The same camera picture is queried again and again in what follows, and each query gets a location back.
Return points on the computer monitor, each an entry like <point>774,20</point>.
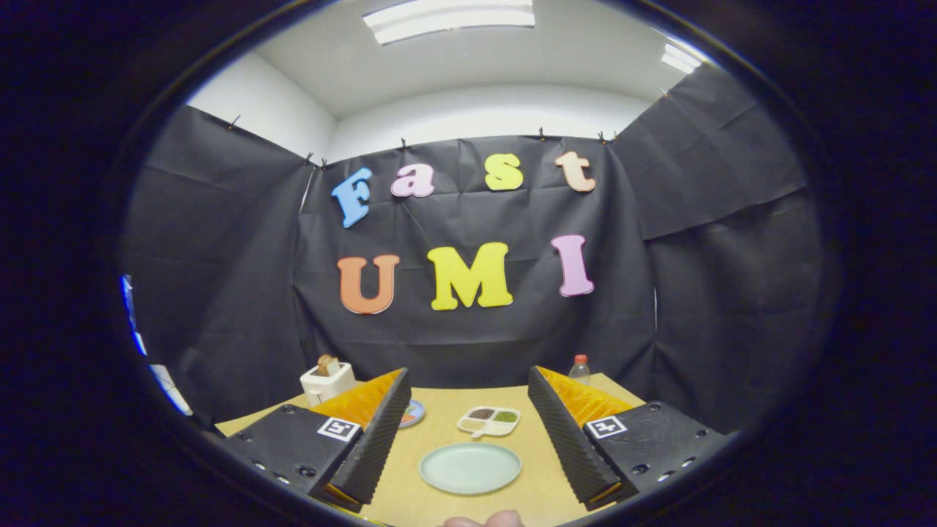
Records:
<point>132,315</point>

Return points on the clear red-capped water bottle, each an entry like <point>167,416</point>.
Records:
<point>580,373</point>

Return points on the black backdrop cloth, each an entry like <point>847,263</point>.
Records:
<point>476,337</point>

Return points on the small ceiling light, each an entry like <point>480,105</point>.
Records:
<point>681,58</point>

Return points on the long ceiling light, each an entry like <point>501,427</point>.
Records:
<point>450,16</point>

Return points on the white divided bean tray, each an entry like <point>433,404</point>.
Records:
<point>505,428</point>

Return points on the blue plate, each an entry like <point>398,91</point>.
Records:
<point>417,413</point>

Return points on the pale green plate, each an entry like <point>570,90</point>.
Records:
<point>468,468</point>

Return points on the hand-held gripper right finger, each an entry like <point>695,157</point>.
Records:
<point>564,439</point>

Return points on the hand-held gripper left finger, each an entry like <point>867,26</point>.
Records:
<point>381,439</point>

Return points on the cream toaster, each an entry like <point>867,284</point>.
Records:
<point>326,384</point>

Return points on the toasted bread slice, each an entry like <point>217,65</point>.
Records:
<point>328,364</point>

